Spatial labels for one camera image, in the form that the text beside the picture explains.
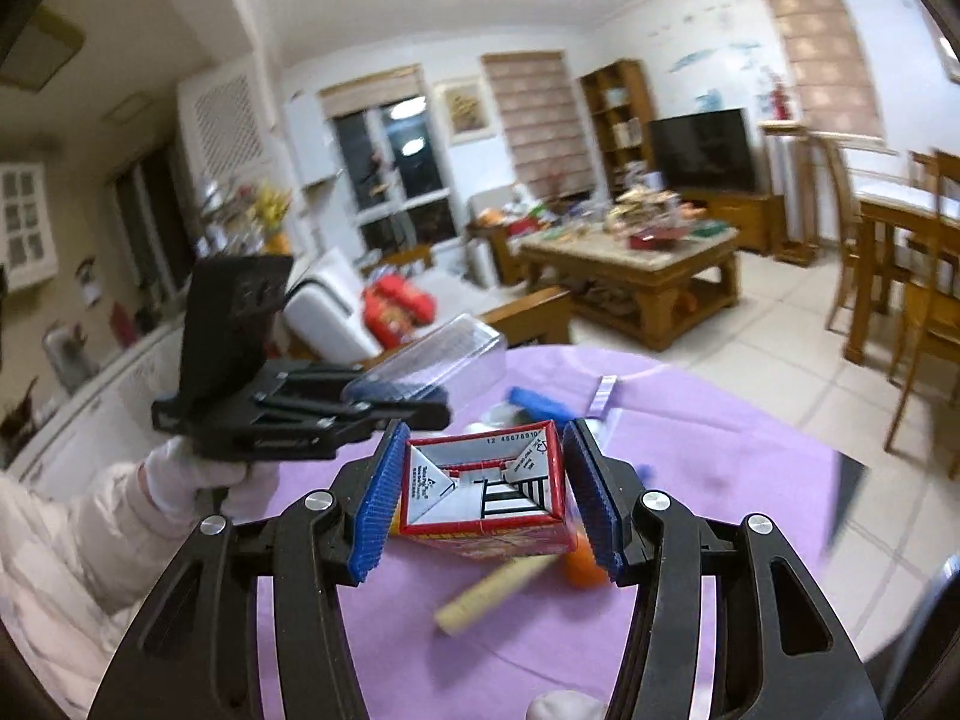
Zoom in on orange mandarin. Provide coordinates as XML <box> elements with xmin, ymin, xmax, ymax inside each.
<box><xmin>560</xmin><ymin>530</ymin><xmax>608</xmax><ymax>590</ymax></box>

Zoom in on clear plastic box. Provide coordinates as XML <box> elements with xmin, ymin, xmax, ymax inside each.
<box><xmin>343</xmin><ymin>314</ymin><xmax>508</xmax><ymax>411</ymax></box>

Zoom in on small red drink carton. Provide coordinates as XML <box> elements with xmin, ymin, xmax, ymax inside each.
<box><xmin>395</xmin><ymin>421</ymin><xmax>576</xmax><ymax>561</ymax></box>

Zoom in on left white gloved hand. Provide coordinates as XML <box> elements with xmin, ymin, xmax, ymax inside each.
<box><xmin>140</xmin><ymin>437</ymin><xmax>280</xmax><ymax>525</ymax></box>

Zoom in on white sofa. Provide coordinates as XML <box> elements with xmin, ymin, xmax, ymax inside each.
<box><xmin>283</xmin><ymin>249</ymin><xmax>496</xmax><ymax>364</ymax></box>

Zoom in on red snack bag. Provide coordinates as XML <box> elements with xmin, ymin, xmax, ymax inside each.
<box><xmin>363</xmin><ymin>273</ymin><xmax>436</xmax><ymax>349</ymax></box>

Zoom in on purple tablecloth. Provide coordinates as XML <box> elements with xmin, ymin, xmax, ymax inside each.
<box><xmin>256</xmin><ymin>346</ymin><xmax>880</xmax><ymax>718</ymax></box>

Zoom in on blue plastic wrapper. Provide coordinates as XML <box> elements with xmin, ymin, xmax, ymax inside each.
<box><xmin>508</xmin><ymin>387</ymin><xmax>578</xmax><ymax>429</ymax></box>

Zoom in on front wooden dining chair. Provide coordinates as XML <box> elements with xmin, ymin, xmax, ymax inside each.
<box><xmin>884</xmin><ymin>149</ymin><xmax>958</xmax><ymax>452</ymax></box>

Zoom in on framed sunflower picture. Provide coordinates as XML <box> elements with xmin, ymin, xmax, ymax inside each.
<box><xmin>434</xmin><ymin>76</ymin><xmax>494</xmax><ymax>145</ymax></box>

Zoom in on wooden coffee table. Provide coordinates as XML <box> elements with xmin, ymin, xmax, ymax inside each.
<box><xmin>519</xmin><ymin>231</ymin><xmax>740</xmax><ymax>351</ymax></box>

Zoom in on wooden tv cabinet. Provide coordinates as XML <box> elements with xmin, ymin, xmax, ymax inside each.
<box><xmin>680</xmin><ymin>188</ymin><xmax>784</xmax><ymax>257</ymax></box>

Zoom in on wooden dining table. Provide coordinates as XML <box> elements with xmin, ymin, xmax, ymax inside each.
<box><xmin>844</xmin><ymin>181</ymin><xmax>935</xmax><ymax>364</ymax></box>

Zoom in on wooden bookshelf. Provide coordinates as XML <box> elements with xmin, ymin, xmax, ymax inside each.
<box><xmin>579</xmin><ymin>59</ymin><xmax>658</xmax><ymax>197</ymax></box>

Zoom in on tall wooden plant stand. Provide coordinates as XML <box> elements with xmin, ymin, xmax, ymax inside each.
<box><xmin>760</xmin><ymin>121</ymin><xmax>818</xmax><ymax>266</ymax></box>

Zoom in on black television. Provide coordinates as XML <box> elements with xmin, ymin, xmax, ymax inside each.
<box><xmin>651</xmin><ymin>109</ymin><xmax>758</xmax><ymax>192</ymax></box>

